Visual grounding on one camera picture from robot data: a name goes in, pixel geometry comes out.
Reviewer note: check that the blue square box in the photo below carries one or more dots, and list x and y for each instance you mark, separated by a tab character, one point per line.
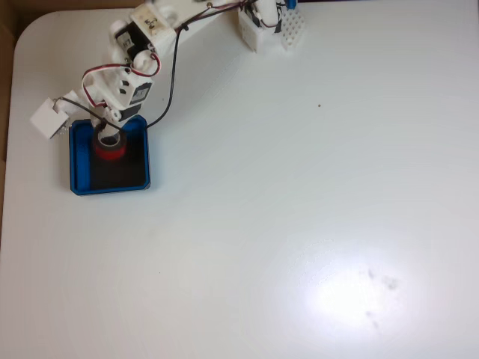
80	168

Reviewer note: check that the white square camera box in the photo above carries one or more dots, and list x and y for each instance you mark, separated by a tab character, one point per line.
48	119

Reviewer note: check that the white perforated base plate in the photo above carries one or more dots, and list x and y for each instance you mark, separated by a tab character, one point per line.
293	30

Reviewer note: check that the red tape roll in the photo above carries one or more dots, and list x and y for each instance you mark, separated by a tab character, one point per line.
108	153

